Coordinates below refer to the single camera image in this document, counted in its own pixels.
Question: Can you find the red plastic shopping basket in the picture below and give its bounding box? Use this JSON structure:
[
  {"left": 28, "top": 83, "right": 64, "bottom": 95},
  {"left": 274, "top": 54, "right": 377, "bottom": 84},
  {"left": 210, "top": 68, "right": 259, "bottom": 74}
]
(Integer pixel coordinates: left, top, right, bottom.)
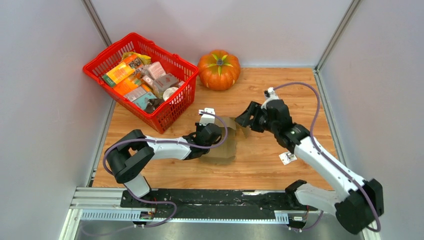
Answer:
[{"left": 82, "top": 32, "right": 199, "bottom": 134}]

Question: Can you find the teal box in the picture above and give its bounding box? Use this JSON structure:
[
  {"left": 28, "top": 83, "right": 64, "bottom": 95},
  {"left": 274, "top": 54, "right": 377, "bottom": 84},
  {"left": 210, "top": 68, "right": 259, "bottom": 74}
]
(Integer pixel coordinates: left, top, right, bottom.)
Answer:
[{"left": 133, "top": 91, "right": 157, "bottom": 110}]

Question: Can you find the yellow snack bag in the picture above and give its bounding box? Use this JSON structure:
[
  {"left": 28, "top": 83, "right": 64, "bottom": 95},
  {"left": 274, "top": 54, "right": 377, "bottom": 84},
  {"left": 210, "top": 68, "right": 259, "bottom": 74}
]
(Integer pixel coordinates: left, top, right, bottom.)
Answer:
[{"left": 121, "top": 51, "right": 152, "bottom": 65}]

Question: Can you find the orange pumpkin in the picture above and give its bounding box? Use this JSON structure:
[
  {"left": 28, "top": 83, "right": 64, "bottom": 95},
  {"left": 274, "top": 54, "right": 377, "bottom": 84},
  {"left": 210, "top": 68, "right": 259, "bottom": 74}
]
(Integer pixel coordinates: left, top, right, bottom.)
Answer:
[{"left": 197, "top": 49, "right": 241, "bottom": 91}]

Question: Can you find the grey pink box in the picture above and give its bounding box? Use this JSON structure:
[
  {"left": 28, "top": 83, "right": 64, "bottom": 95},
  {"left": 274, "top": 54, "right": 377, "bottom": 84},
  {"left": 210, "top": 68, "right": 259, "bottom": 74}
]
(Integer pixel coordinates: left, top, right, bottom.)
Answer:
[{"left": 153, "top": 73, "right": 179, "bottom": 95}]

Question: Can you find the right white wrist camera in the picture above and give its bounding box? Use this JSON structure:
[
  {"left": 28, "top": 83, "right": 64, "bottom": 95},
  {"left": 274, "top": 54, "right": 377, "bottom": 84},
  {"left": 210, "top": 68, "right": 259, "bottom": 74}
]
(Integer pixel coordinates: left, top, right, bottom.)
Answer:
[{"left": 261, "top": 87, "right": 280, "bottom": 109}]

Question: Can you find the white tape roll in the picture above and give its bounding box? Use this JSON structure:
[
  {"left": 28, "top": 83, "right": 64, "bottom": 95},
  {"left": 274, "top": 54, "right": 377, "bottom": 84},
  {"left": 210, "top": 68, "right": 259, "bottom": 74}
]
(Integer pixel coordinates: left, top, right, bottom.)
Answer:
[{"left": 162, "top": 87, "right": 179, "bottom": 101}]

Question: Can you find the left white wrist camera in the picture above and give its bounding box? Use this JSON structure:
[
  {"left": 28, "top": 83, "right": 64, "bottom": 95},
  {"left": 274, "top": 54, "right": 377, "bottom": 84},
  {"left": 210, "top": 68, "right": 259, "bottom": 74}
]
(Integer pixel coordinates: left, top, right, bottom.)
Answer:
[{"left": 198, "top": 107, "right": 215, "bottom": 126}]

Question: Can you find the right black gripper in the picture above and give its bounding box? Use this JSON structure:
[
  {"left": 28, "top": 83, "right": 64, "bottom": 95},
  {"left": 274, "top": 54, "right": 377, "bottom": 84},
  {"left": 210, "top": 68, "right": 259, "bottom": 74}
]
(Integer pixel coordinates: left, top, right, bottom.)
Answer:
[{"left": 233, "top": 102, "right": 278, "bottom": 135}]

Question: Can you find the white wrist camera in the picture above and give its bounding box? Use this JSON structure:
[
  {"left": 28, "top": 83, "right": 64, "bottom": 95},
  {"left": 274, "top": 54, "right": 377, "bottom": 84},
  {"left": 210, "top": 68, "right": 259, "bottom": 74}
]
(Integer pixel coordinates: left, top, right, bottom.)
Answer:
[
  {"left": 261, "top": 87, "right": 280, "bottom": 109},
  {"left": 198, "top": 107, "right": 215, "bottom": 126}
]

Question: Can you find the small white packet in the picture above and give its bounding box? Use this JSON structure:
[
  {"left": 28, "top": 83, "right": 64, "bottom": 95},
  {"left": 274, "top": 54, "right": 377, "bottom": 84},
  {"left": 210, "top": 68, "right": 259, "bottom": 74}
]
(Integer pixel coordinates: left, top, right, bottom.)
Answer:
[{"left": 278, "top": 151, "right": 297, "bottom": 165}]

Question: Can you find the brown cardboard box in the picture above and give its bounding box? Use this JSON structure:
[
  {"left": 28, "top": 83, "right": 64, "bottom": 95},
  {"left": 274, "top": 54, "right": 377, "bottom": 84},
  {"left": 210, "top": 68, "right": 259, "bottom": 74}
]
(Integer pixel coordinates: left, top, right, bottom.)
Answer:
[{"left": 199, "top": 116, "right": 251, "bottom": 165}]

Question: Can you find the orange snack box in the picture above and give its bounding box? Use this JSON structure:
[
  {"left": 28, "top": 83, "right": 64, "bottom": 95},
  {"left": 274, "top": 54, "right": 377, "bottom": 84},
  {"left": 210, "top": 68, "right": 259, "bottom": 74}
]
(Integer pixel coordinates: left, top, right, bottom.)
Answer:
[{"left": 101, "top": 54, "right": 144, "bottom": 88}]

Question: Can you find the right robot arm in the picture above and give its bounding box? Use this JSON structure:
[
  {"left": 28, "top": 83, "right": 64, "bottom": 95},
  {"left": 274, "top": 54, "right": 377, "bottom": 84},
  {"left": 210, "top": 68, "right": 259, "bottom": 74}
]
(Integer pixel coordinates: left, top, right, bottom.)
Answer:
[{"left": 235, "top": 99, "right": 384, "bottom": 235}]

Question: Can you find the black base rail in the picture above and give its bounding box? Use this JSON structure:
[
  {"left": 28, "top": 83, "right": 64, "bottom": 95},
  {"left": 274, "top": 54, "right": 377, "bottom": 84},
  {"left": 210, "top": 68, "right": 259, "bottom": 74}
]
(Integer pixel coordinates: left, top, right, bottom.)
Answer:
[{"left": 120, "top": 188, "right": 311, "bottom": 220}]

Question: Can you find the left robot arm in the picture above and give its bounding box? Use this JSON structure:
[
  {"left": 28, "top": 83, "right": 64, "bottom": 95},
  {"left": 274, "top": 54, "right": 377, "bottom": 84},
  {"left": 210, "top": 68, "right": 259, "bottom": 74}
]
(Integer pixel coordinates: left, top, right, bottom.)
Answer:
[{"left": 103, "top": 123, "right": 222, "bottom": 208}]

